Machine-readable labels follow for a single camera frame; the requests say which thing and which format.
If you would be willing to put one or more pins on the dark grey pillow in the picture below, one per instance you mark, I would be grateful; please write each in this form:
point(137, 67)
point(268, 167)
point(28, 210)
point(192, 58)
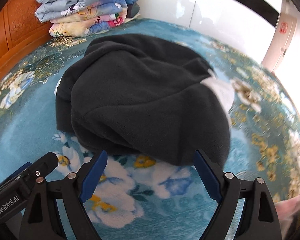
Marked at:
point(133, 10)

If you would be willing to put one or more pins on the teal floral blanket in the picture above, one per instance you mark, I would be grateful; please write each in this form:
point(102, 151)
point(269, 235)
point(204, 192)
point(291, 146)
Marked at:
point(165, 205)

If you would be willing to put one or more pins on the pink cloth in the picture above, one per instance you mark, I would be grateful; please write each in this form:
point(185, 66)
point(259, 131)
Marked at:
point(287, 212)

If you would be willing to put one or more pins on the carved wooden headboard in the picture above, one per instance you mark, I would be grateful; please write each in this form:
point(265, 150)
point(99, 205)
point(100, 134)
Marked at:
point(12, 30)

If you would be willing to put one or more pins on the pile of folded clothes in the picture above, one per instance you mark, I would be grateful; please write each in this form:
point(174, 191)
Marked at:
point(90, 23)

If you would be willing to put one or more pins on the white door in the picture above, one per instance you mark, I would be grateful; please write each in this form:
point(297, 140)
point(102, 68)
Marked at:
point(285, 50)

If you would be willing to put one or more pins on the black and white fleece jacket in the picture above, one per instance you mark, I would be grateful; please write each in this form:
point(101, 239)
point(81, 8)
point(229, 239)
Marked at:
point(140, 92)

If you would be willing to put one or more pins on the red paper decoration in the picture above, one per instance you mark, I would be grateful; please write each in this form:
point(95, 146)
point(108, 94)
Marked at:
point(283, 27)

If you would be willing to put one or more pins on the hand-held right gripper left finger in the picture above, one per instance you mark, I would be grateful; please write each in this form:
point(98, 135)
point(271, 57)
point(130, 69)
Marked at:
point(93, 180)

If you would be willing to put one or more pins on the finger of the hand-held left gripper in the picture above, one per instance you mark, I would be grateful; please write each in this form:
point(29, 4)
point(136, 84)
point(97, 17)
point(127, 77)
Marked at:
point(46, 162)

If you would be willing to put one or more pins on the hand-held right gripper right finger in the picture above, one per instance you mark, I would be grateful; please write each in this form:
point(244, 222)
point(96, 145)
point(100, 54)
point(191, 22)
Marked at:
point(205, 177)

